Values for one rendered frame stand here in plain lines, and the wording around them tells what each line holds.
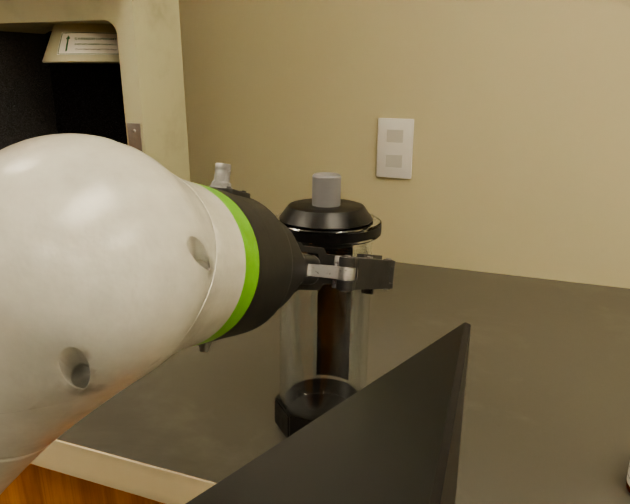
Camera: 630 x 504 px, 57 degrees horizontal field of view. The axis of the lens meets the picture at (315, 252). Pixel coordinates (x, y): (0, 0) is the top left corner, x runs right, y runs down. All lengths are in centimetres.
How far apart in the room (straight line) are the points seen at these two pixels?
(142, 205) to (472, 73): 95
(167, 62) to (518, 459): 69
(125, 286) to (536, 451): 51
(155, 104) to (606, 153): 75
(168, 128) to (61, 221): 70
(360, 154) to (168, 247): 97
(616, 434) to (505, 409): 11
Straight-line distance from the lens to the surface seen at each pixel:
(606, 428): 72
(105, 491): 73
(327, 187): 55
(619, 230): 116
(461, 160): 114
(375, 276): 47
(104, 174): 23
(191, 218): 24
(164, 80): 91
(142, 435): 67
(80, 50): 95
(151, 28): 89
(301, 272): 41
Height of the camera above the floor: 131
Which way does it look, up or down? 18 degrees down
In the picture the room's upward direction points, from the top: straight up
